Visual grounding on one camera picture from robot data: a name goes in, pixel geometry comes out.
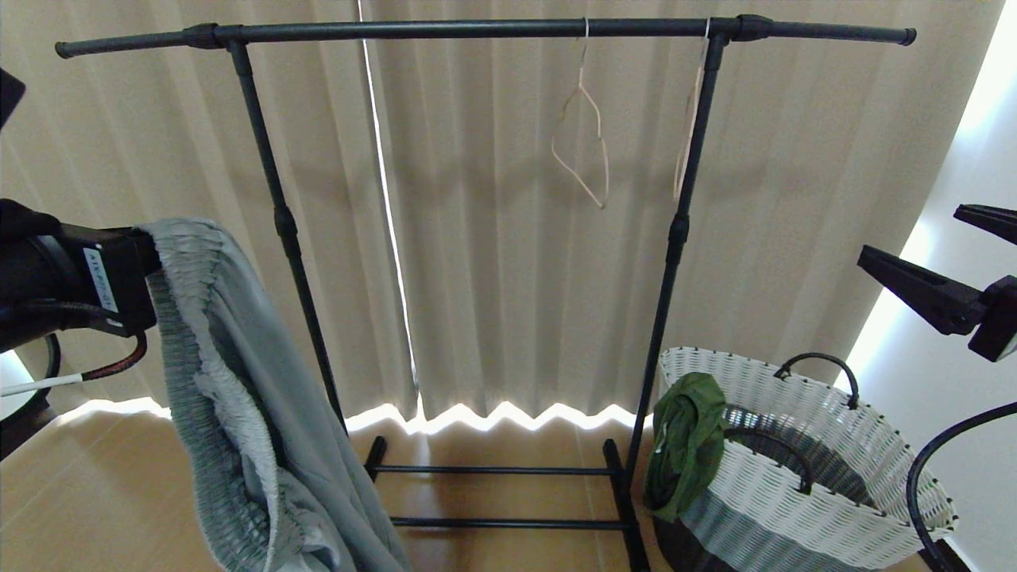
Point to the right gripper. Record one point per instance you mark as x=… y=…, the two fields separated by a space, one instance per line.
x=997 y=318

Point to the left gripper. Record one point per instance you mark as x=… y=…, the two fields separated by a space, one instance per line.
x=139 y=270

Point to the pale grey shorts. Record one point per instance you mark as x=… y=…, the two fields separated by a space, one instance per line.
x=254 y=381

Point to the pink clothes hanger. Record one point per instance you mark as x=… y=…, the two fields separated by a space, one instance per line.
x=607 y=171
x=688 y=127

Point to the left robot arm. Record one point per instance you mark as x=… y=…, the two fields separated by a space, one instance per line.
x=24 y=270

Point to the black clothes rack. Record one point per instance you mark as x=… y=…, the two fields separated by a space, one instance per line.
x=477 y=30

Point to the green garment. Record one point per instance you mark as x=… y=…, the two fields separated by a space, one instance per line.
x=687 y=445

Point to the beige curtain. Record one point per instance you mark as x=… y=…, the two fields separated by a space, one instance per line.
x=493 y=238

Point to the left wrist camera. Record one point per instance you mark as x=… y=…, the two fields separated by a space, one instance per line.
x=9 y=95

